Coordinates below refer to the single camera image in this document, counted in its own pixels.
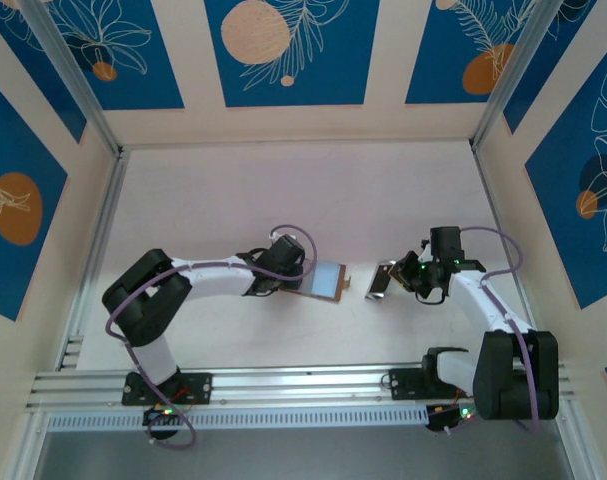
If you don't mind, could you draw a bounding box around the dark credit card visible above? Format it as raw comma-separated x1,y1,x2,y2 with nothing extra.
374,262,395,294

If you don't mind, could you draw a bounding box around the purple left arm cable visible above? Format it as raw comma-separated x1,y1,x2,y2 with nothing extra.
105,224,318,449

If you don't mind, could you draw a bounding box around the aluminium table side rail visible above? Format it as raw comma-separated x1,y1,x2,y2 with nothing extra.
55,147,132,372
470,142,547,362

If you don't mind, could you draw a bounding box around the aluminium mounting rail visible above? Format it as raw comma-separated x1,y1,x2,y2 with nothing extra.
25,360,582,412

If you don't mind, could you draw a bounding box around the black left controller board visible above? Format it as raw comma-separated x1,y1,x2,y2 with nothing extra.
142,403,192,441

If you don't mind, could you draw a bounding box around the black right controller board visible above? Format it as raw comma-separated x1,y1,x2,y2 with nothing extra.
425,403,479,434

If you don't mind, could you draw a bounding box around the black controller board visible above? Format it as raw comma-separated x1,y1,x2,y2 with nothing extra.
425,403,479,434
142,403,192,441

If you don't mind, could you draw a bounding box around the aluminium frame post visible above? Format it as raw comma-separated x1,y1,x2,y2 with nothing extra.
17,0,124,159
470,0,568,154
550,399,602,480
7,409,52,480

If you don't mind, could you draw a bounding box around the white slotted cable duct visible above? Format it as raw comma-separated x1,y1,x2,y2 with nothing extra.
45,403,432,432

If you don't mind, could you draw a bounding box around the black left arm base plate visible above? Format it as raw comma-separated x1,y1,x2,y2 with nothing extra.
121,372,214,407

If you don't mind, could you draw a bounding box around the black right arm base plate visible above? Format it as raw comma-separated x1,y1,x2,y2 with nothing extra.
388,366,481,401

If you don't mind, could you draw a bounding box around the small silver black device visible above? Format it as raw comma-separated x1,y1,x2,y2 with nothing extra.
365,260,395,301

